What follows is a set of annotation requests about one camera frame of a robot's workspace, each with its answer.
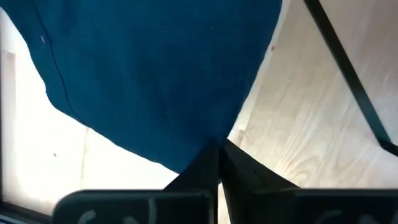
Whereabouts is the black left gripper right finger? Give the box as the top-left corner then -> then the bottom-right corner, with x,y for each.
220,139 -> 398,224

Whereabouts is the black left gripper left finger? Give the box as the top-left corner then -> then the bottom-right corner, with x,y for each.
52,138 -> 221,224

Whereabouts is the wooden shelf with black legs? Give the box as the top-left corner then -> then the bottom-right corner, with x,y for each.
228,0 -> 398,190

